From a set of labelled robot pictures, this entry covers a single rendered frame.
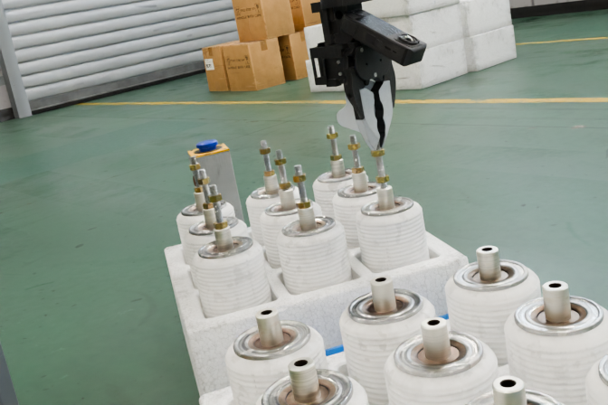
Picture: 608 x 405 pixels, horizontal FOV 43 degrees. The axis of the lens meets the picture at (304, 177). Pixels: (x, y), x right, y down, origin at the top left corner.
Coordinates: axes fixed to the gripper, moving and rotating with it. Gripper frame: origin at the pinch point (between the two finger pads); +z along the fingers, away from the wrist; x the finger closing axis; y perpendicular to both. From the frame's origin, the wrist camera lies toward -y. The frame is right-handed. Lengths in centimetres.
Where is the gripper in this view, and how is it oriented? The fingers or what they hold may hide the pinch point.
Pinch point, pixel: (380, 139)
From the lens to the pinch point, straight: 106.6
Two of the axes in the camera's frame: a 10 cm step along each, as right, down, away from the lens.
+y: -7.1, -0.5, 7.1
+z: 1.7, 9.6, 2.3
